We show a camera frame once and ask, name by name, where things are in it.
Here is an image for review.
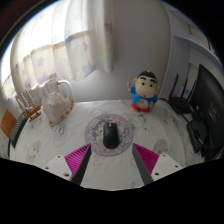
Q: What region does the white radiator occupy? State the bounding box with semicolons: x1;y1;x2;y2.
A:
14;79;73;111

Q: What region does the round purple printed mouse pad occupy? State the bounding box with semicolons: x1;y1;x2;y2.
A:
84;113;134;157

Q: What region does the white wall shelf unit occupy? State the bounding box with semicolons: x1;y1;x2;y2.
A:
166;9;224;73

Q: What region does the wooden chair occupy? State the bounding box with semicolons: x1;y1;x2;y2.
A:
0;108;18;138

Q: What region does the black computer mouse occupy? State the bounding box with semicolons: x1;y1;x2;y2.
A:
102;122;120;150

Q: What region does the wooden sailing ship model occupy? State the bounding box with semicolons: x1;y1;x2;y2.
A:
14;88;43;122

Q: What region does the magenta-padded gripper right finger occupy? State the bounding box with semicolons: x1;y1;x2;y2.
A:
131;143;184;186

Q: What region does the white printed tablecloth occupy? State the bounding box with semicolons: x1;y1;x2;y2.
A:
9;99;205;191

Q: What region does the cartoon boy figurine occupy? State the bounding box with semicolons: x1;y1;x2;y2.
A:
126;69;160;114

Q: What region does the large white conch shell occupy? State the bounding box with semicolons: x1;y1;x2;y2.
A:
42;78;75;127

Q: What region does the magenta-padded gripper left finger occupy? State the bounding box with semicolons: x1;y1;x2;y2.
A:
40;143;92;186

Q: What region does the white star-print curtain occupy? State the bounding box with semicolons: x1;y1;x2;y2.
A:
0;0;116;101

